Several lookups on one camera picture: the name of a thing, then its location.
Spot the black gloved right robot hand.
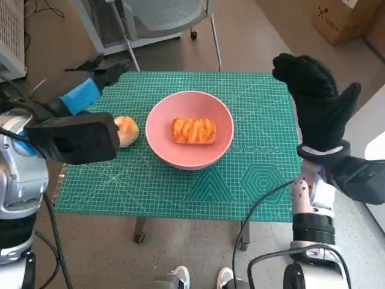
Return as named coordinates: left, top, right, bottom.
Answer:
left=272, top=53, right=362, bottom=153

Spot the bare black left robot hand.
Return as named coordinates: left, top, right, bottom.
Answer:
left=48, top=54, right=133, bottom=117

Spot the round golden bread bun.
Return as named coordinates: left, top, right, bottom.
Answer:
left=113, top=116, right=140, bottom=148

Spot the pink bowl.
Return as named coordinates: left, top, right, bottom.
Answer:
left=145, top=91, right=235, bottom=171

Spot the rectangular striped orange bread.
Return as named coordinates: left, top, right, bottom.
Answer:
left=170, top=117, right=217, bottom=146

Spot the plain brown cardboard box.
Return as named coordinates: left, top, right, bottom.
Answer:
left=363, top=17, right=385, bottom=66

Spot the brown cardboard box with print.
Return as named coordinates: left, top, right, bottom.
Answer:
left=311, top=0, right=383, bottom=46

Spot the white perforated cabinet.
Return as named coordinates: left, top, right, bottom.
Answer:
left=0, top=0, right=26, bottom=79

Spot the green cutting mat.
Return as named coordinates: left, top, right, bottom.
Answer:
left=53, top=71, right=303, bottom=223

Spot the grey mesh chair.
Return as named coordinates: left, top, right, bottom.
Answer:
left=105, top=0, right=223, bottom=72

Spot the white side table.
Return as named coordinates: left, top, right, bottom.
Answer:
left=342, top=90, right=385, bottom=238

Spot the dark table leg with caster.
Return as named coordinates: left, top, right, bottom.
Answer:
left=134, top=218, right=147, bottom=244
left=237, top=221, right=251, bottom=250

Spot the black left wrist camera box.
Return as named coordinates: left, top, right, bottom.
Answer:
left=26, top=111, right=120, bottom=166

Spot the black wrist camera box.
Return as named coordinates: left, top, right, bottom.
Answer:
left=26, top=111, right=120, bottom=166
left=326, top=153, right=385, bottom=205

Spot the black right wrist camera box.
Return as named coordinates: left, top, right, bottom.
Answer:
left=326, top=153, right=385, bottom=205

